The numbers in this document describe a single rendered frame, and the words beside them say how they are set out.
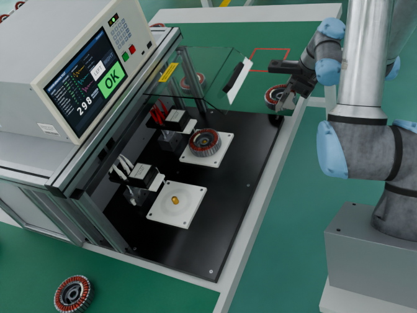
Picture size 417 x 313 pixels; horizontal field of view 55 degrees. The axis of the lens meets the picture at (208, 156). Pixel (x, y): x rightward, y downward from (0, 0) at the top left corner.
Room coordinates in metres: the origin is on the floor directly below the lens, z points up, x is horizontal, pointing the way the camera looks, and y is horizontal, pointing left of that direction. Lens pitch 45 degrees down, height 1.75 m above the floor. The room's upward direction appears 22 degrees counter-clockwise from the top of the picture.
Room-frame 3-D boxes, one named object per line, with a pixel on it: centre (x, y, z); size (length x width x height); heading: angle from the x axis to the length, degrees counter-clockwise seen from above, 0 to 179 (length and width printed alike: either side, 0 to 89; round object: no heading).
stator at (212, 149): (1.01, -0.01, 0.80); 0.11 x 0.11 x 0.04
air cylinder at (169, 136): (1.10, 0.11, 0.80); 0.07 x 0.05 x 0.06; 140
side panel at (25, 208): (0.92, 0.59, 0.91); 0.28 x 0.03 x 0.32; 50
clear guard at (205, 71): (1.06, -0.04, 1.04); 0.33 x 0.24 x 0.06; 50
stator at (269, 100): (1.06, -0.31, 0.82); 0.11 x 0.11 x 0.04
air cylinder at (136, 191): (0.91, 0.26, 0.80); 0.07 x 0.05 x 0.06; 140
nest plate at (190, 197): (0.82, 0.15, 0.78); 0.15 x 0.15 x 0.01; 50
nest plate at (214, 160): (1.01, -0.01, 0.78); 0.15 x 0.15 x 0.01; 50
